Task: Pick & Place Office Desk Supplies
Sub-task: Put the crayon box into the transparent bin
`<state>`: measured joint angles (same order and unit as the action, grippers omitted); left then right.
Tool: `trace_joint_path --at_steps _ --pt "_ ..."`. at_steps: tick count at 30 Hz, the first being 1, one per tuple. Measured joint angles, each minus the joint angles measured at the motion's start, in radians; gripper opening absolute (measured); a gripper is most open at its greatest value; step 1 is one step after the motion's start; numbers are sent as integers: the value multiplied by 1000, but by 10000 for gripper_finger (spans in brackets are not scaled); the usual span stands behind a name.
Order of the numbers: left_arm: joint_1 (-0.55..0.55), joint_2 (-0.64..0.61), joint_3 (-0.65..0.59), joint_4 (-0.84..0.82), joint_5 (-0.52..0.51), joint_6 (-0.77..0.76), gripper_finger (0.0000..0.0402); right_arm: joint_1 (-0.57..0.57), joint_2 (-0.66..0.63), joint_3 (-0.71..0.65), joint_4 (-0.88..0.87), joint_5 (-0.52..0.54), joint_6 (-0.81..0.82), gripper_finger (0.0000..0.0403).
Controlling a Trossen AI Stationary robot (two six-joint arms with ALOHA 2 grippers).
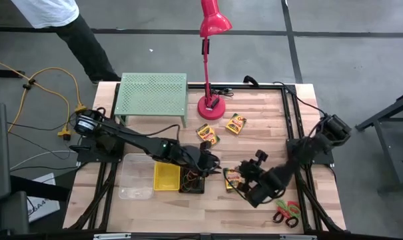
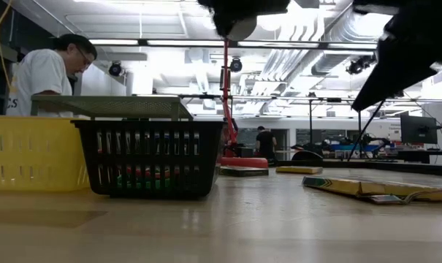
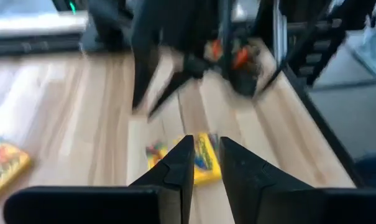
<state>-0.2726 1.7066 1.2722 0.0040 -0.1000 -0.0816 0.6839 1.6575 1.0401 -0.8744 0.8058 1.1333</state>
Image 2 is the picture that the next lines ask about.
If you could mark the red desk lamp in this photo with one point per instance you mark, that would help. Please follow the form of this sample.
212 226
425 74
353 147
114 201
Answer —
244 162

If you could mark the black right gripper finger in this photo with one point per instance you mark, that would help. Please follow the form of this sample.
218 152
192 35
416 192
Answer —
407 55

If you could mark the black computer monitor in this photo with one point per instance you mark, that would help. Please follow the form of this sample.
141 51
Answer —
418 129

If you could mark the green perforated metal shelf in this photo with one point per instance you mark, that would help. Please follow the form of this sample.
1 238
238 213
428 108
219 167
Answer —
111 106

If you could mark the black ceiling spotlight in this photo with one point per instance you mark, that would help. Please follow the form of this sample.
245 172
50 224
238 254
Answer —
359 65

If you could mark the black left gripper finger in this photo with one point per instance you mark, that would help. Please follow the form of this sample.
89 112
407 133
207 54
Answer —
239 11

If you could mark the ceiling light strip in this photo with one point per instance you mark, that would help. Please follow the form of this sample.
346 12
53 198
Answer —
184 42

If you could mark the black dome camera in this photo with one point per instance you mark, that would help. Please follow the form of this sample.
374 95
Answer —
115 69
236 65

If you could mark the person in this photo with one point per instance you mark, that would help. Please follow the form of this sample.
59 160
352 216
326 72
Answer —
41 76
266 142

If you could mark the black plastic basket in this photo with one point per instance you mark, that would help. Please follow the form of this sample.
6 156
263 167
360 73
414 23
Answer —
151 126

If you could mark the yellow plastic basket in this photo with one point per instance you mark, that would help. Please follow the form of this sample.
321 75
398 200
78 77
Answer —
30 153

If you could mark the yellow green crayon box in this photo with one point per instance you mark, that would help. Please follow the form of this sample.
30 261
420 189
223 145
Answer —
242 171
299 170
352 186

